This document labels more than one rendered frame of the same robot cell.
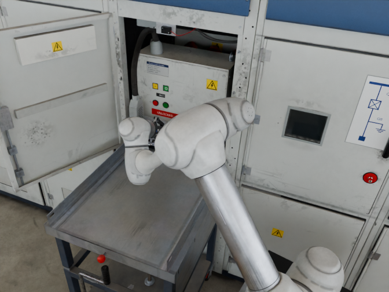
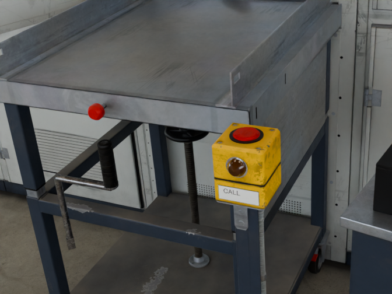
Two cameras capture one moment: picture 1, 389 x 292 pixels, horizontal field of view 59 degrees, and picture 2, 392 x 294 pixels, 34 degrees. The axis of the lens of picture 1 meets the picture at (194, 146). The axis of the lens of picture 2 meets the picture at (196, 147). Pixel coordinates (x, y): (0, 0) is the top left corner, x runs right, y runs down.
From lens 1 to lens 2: 0.69 m
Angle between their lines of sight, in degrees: 9
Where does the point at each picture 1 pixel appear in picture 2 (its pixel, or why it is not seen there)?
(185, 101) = not seen: outside the picture
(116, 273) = (131, 252)
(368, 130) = not seen: outside the picture
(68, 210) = (30, 59)
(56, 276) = (17, 281)
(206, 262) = (312, 227)
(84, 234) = (60, 81)
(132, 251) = (158, 91)
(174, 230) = not seen: hidden behind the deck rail
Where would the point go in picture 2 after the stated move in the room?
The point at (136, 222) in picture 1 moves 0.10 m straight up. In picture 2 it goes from (163, 63) to (158, 18)
